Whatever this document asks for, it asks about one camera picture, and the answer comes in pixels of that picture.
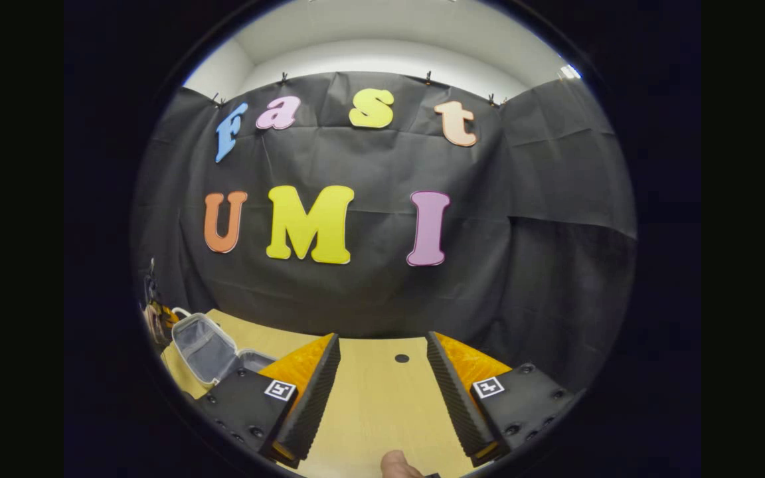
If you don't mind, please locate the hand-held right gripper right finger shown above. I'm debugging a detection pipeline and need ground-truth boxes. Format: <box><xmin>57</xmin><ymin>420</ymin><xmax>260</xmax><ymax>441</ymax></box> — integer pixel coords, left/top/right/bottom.
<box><xmin>425</xmin><ymin>331</ymin><xmax>580</xmax><ymax>468</ymax></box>

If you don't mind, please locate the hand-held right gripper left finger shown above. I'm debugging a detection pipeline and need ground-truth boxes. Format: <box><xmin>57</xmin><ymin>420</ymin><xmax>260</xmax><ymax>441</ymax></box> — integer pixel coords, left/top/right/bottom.
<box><xmin>195</xmin><ymin>333</ymin><xmax>342</xmax><ymax>469</ymax></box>

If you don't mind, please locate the white suitcase with grey lining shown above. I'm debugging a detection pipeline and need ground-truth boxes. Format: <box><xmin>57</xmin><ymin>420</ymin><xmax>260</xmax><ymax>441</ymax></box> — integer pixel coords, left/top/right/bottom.
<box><xmin>170</xmin><ymin>307</ymin><xmax>278</xmax><ymax>390</ymax></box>

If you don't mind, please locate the black backdrop cloth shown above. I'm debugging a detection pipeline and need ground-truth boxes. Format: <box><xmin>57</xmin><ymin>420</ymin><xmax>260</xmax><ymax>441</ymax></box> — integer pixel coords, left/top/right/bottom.
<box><xmin>131</xmin><ymin>70</ymin><xmax>637</xmax><ymax>392</ymax></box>

